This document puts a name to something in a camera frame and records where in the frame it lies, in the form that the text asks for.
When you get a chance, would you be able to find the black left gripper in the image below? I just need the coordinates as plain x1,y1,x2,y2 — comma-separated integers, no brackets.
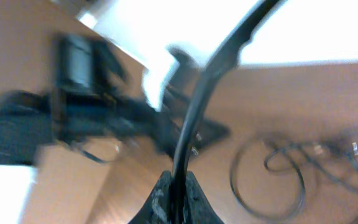
51,34,178,152

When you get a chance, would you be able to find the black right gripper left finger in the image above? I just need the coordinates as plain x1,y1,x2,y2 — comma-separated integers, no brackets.
128,170,174,224

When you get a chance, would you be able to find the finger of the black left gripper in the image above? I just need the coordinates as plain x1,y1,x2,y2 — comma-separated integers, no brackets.
195,119,230,146

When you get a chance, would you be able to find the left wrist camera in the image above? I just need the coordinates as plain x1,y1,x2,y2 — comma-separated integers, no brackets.
141,46,198,113

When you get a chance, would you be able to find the thick black cable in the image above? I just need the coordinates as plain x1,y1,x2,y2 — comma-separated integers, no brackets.
169,0,282,224

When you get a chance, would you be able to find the thin black micro cable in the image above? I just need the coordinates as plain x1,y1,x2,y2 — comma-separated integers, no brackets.
228,136,358,224

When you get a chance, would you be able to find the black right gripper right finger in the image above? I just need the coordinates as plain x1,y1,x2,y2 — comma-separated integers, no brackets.
183,171,224,224

